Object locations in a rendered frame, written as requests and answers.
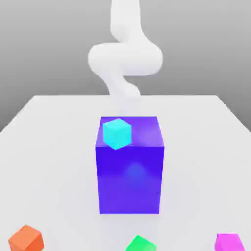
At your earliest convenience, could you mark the small green cube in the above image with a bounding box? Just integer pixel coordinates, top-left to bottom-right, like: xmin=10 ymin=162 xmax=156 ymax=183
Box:
xmin=125 ymin=234 xmax=157 ymax=251

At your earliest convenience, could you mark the large blue box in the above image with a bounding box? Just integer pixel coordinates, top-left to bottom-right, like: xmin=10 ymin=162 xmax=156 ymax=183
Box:
xmin=95 ymin=116 xmax=165 ymax=215

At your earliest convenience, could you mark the small orange cube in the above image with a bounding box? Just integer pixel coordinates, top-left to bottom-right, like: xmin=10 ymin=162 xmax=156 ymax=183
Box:
xmin=8 ymin=224 xmax=45 ymax=251

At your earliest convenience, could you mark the small magenta cube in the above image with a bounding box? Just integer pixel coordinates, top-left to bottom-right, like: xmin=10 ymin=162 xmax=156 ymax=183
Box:
xmin=214 ymin=233 xmax=246 ymax=251

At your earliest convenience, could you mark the small cyan cube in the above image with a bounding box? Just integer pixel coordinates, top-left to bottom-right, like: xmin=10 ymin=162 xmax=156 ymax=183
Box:
xmin=102 ymin=118 xmax=132 ymax=151

